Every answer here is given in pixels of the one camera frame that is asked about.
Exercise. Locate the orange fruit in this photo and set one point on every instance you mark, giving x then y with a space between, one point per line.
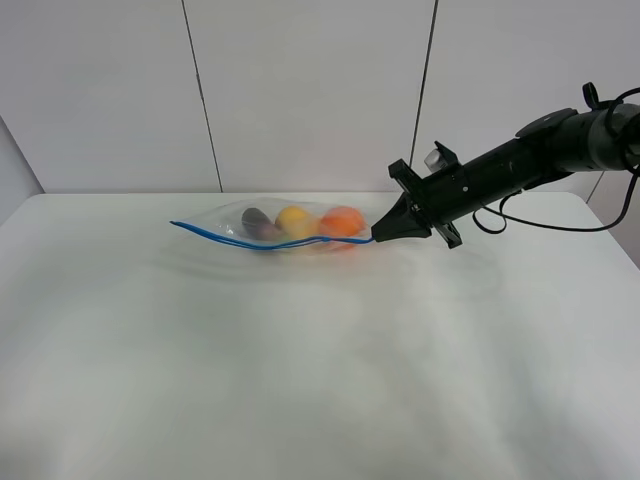
339 223

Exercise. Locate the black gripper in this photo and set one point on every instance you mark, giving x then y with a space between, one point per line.
434 202

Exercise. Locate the yellow pear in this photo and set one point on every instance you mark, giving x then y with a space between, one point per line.
297 223

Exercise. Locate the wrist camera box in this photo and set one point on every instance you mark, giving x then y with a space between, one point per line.
440 158

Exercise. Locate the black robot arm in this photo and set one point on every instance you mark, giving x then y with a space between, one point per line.
547 150

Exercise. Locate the clear zip bag blue seal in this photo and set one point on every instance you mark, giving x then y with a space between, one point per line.
223 225

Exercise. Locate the purple eggplant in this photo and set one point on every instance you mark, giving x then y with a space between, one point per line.
258 225

